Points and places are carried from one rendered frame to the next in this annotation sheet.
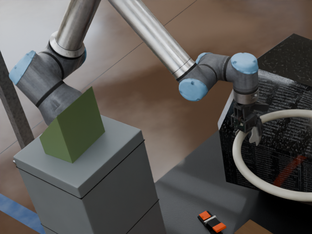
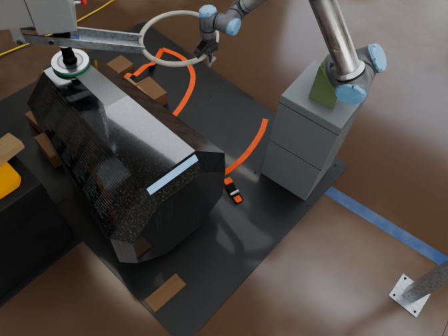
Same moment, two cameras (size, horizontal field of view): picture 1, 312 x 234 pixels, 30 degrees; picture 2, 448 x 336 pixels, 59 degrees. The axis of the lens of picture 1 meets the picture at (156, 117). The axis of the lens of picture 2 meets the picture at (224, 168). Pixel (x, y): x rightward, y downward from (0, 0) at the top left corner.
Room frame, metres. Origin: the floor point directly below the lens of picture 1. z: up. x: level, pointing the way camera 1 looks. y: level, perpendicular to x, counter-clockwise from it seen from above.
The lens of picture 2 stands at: (3.50, -0.65, 2.53)
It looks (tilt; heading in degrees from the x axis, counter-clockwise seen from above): 56 degrees down; 164
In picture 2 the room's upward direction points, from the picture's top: 7 degrees clockwise
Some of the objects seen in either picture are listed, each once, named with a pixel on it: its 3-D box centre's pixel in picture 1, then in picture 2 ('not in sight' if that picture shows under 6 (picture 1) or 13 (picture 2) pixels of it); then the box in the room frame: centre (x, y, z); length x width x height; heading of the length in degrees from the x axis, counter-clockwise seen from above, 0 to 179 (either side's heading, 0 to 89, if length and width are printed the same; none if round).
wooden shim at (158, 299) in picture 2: not in sight; (165, 292); (2.76, -0.71, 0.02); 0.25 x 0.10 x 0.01; 125
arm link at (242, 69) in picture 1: (244, 73); (208, 19); (1.70, -0.34, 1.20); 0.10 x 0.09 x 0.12; 54
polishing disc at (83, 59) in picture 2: not in sight; (70, 61); (1.57, -1.13, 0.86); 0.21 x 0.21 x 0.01
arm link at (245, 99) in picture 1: (246, 94); (207, 31); (1.69, -0.34, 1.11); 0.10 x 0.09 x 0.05; 35
